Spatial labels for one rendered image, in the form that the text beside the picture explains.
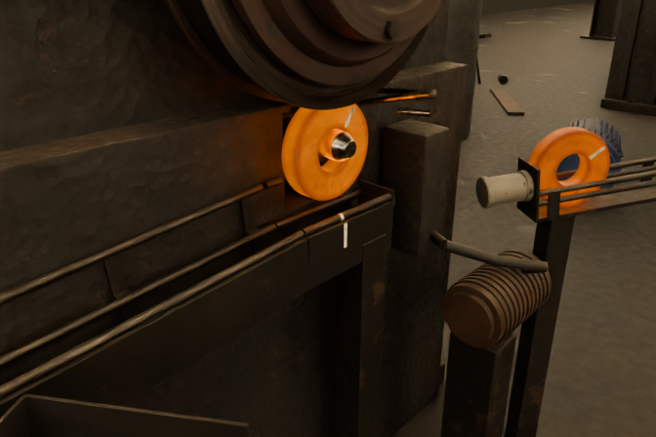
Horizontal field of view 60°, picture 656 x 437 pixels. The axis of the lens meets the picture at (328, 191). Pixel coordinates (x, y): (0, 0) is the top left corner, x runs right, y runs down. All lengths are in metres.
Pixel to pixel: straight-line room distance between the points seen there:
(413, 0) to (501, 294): 0.55
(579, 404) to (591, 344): 0.28
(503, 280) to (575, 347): 0.84
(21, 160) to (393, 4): 0.46
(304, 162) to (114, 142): 0.25
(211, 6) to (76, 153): 0.23
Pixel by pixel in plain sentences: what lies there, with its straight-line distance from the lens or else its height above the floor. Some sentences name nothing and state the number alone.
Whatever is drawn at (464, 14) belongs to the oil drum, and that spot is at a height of 0.79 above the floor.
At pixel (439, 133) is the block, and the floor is 0.80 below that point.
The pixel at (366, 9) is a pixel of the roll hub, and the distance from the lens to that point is 0.68.
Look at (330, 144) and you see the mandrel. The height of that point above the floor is 0.83.
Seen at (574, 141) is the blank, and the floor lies 0.76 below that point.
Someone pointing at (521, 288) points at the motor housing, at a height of 0.51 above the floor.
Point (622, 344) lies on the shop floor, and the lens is 1.98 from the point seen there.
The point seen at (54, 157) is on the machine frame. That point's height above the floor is 0.87.
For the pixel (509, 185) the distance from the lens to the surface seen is 1.10.
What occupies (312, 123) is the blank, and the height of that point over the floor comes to 0.86.
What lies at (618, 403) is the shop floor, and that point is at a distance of 1.75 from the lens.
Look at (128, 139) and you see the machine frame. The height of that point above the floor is 0.87.
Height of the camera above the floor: 1.07
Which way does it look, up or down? 22 degrees down
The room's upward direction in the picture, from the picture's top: straight up
